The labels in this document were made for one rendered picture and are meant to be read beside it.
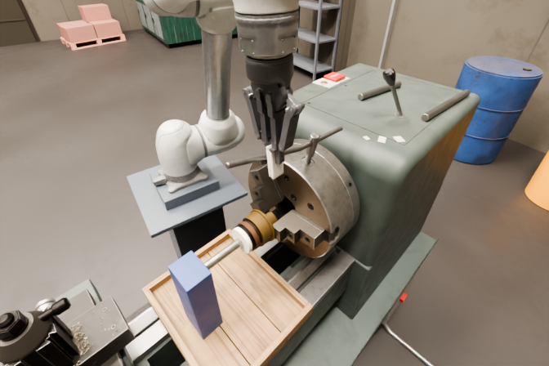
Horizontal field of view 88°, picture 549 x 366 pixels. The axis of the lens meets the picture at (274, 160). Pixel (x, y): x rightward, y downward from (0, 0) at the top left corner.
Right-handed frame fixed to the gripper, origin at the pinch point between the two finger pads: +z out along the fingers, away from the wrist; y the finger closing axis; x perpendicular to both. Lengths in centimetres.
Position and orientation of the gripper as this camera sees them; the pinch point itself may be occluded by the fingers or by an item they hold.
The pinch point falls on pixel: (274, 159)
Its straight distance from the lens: 55.5
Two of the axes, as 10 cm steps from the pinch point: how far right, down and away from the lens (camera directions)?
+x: 7.1, -4.4, 5.6
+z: 0.4, 8.1, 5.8
